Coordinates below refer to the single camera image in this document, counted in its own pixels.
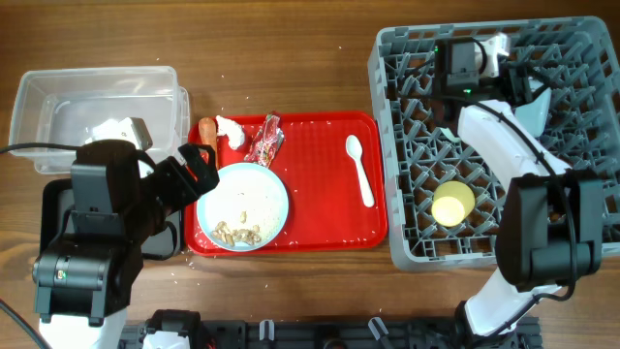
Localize clear plastic bin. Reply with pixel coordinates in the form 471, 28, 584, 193
9, 66, 191, 163

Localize white plastic spoon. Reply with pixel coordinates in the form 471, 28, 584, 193
346, 135, 375, 207

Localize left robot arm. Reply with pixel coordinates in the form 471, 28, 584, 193
33, 140, 219, 348

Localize red serving tray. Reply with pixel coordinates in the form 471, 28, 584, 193
184, 111, 389, 257

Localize crumpled white tissue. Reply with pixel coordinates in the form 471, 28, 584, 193
215, 115, 245, 150

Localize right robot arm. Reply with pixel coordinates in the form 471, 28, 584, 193
430, 33, 604, 340

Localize orange carrot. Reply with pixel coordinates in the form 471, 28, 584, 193
199, 117, 219, 167

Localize black plastic tray bin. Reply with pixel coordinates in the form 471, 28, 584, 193
39, 178, 185, 261

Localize red snack wrapper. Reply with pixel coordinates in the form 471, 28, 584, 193
244, 112, 285, 168

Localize grey dishwasher rack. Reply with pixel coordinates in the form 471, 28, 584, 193
368, 16, 619, 271

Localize yellow cup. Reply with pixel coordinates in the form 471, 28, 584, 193
431, 181, 476, 227

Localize light blue bowl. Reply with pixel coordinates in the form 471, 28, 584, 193
514, 88, 551, 138

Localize light blue plate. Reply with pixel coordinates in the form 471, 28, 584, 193
196, 163, 290, 252

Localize green bowl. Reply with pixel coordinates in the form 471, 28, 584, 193
441, 128, 461, 143

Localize peanut food scraps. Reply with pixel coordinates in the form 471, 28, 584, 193
211, 211, 263, 247

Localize left black cable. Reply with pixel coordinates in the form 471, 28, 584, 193
0, 142, 81, 156

